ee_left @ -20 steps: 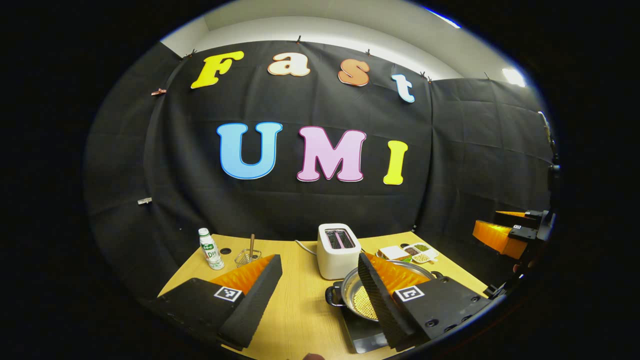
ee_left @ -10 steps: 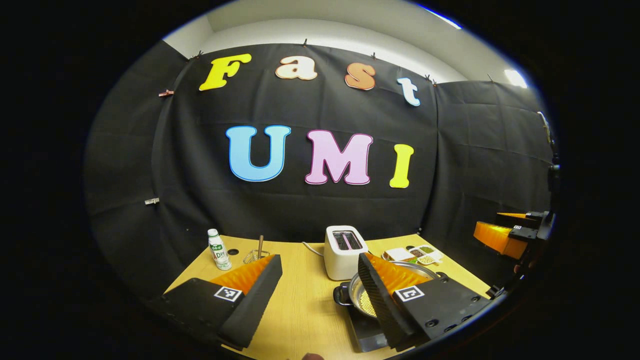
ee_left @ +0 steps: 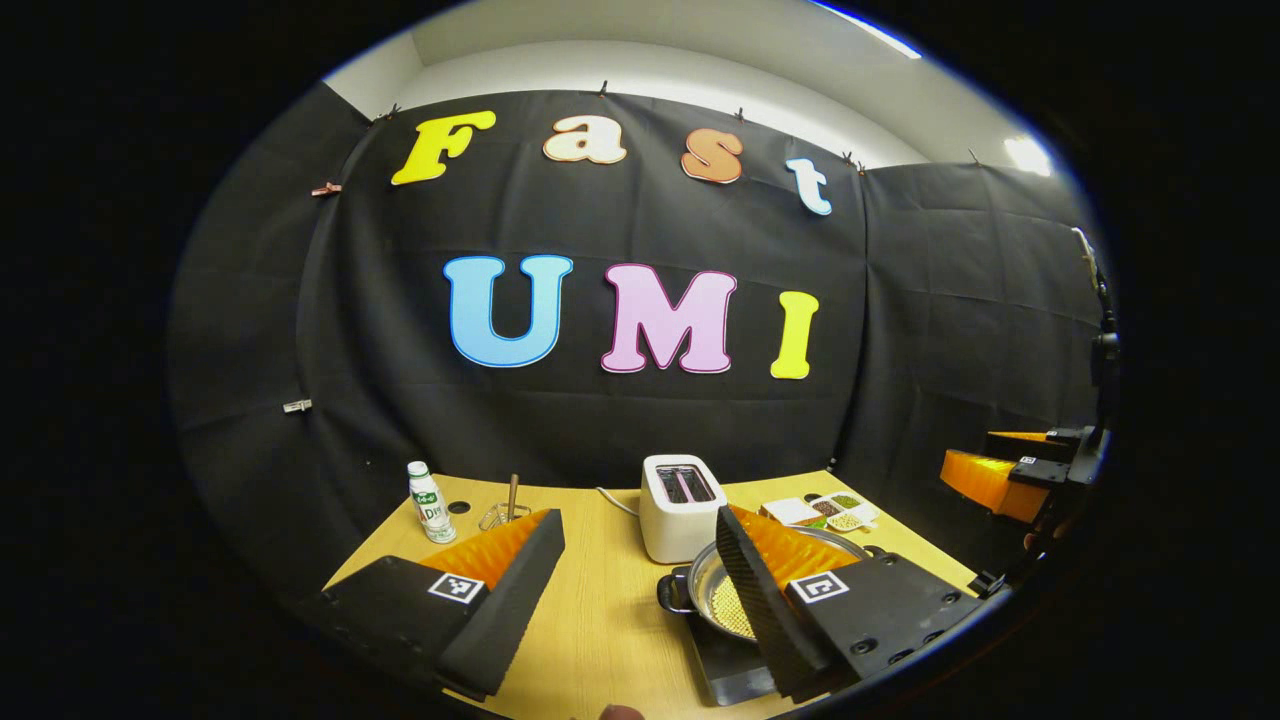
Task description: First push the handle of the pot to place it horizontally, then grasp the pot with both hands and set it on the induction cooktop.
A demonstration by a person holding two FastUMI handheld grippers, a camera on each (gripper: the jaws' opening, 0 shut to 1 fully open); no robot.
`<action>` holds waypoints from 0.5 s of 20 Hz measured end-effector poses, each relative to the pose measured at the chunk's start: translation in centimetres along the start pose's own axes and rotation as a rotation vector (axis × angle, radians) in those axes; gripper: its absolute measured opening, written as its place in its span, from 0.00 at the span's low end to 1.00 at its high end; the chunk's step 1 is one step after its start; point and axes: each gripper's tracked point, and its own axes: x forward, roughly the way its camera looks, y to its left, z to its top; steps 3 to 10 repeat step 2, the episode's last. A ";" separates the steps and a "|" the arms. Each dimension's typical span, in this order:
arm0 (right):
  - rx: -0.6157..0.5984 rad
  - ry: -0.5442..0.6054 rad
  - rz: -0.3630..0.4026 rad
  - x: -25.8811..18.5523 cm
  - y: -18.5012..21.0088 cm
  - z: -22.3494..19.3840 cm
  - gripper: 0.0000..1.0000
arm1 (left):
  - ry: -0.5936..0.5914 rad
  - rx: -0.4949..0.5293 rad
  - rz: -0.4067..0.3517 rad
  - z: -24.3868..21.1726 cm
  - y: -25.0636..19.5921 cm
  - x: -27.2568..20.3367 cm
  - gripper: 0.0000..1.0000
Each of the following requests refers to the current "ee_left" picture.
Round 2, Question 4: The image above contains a small ceiling light panel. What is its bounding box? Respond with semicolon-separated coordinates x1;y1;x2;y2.
1005;135;1053;178

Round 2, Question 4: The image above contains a white toaster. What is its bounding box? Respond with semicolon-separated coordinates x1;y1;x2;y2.
640;454;729;565

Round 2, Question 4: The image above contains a white drink bottle green label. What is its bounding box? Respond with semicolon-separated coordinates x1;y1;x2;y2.
407;461;457;544

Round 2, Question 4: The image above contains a pile of yellow soybeans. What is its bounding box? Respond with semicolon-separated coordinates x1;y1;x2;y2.
708;575;758;641

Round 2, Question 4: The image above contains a black stand with cable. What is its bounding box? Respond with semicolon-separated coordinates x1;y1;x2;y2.
1072;228;1123;431

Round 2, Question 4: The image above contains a sandwich with lettuce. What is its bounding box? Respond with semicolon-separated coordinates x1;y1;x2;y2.
760;498;827;528

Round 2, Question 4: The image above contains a steel pot with black handles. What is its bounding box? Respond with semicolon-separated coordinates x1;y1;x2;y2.
656;525;886;643

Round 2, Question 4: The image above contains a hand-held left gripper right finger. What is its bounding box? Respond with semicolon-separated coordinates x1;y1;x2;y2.
715;505;986;703

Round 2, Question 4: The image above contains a white divided dish with beans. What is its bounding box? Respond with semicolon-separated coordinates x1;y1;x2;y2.
808;491;881;533

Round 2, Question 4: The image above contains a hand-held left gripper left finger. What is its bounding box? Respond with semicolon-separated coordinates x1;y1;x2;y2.
318;508;566;703

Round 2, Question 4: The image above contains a black induction cooktop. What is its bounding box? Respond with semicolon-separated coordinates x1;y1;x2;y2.
685;610;781;707

